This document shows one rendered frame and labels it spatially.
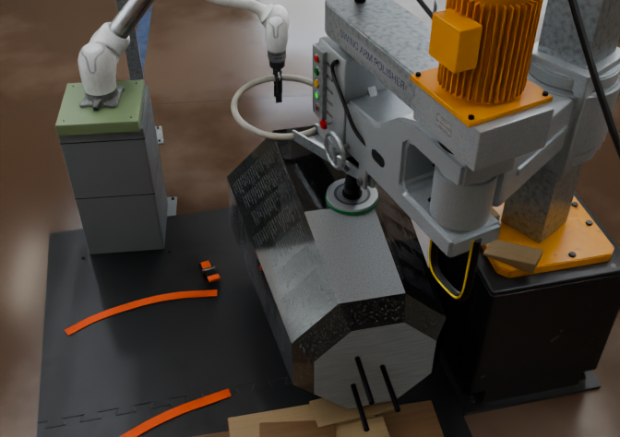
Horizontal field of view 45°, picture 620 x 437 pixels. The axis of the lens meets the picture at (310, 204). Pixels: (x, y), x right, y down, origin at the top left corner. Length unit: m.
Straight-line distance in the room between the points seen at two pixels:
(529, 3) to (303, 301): 1.41
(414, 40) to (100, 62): 1.72
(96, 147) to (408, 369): 1.82
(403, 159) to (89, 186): 1.92
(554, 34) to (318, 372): 1.44
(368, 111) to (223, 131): 2.49
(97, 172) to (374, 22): 1.83
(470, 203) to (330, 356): 0.83
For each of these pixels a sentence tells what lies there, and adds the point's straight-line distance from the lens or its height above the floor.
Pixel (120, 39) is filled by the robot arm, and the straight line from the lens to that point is 3.80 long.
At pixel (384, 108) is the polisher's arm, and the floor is 1.39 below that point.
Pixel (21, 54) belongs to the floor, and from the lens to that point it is 6.25.
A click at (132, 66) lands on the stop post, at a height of 0.54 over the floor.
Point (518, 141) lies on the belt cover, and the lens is 2.11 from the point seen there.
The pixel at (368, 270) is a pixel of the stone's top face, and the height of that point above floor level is 0.82.
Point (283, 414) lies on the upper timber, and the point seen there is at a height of 0.20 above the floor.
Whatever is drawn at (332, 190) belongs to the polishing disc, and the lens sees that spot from 3.11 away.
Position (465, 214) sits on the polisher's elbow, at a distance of 2.31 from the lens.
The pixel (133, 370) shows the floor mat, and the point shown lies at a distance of 3.61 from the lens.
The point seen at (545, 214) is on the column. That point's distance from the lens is 2.99.
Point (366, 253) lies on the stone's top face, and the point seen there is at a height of 0.82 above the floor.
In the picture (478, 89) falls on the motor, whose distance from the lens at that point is 2.06.
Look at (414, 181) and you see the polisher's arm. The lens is 2.50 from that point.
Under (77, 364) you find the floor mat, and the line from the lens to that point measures 3.70.
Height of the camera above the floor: 2.80
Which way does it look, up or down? 40 degrees down
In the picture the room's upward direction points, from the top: straight up
